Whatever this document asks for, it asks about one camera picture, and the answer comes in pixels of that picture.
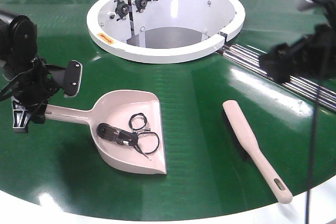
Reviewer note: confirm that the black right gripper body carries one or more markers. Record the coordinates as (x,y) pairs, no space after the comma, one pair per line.
(312,56)

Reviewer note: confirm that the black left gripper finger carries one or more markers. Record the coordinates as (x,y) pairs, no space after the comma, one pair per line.
(20,117)

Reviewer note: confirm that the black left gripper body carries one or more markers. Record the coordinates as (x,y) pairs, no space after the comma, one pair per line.
(32,85)

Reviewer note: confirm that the pink plastic dustpan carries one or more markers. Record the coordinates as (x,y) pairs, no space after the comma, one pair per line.
(126,127)

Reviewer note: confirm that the pink hand brush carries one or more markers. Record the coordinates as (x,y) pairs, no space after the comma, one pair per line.
(249,143)

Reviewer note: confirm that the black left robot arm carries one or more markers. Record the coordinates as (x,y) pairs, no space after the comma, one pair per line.
(18,39)

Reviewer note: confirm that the white outer conveyor rim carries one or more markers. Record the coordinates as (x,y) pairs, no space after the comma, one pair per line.
(57,165)

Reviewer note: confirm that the steel roller strip right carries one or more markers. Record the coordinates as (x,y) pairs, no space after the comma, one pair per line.
(248,57)

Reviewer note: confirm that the orange warning label front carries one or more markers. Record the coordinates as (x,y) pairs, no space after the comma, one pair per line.
(106,38)

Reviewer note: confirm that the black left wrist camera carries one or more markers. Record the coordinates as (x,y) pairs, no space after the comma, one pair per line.
(72,79)

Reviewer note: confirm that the black bearing mount left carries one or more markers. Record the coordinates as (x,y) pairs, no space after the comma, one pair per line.
(122,9)

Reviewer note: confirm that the black bearing mount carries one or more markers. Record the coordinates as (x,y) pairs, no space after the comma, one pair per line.
(142,4)
(122,9)

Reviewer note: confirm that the black bearing mount right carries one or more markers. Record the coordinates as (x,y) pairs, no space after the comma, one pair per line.
(142,4)

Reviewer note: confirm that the white central ring housing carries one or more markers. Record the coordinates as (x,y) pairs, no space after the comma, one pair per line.
(168,31)

